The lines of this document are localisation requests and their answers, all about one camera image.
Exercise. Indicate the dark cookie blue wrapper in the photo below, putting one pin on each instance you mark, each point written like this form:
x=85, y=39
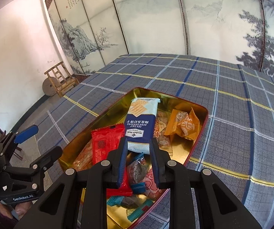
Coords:
x=138, y=171

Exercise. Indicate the pink patterned snack packet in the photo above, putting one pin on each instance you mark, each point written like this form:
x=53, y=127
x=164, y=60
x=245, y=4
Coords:
x=151, y=186

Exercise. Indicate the clear pastry packet red print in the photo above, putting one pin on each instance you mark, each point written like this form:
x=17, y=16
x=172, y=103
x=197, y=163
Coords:
x=162, y=128

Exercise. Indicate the person's left hand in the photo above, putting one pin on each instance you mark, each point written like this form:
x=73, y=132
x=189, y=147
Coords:
x=20, y=211

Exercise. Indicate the red snack packet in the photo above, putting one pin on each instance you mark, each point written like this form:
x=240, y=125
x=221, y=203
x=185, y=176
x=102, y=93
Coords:
x=106, y=140

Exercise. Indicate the painted folding screen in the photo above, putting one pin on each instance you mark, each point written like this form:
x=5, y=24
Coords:
x=151, y=16

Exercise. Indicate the round millstone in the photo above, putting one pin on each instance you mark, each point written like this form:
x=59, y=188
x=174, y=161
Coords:
x=49, y=87

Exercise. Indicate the orange translucent snack packet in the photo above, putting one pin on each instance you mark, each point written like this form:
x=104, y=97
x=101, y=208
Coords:
x=84, y=157

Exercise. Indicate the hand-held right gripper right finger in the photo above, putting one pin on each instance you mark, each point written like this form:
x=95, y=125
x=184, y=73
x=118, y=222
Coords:
x=155, y=164

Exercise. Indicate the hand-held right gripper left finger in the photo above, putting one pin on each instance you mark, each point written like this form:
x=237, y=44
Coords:
x=121, y=164

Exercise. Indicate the gold tin box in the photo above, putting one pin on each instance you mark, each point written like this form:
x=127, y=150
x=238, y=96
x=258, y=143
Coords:
x=187, y=152

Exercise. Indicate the wooden chair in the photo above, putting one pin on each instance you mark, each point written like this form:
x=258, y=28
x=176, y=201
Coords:
x=65, y=83

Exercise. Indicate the blue cracker packet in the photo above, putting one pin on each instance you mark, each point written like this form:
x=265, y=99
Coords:
x=139, y=124

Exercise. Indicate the teal candy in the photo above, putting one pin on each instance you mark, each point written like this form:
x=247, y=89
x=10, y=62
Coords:
x=118, y=200

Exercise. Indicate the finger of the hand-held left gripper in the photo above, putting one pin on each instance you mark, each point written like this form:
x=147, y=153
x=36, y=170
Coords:
x=48, y=158
x=27, y=133

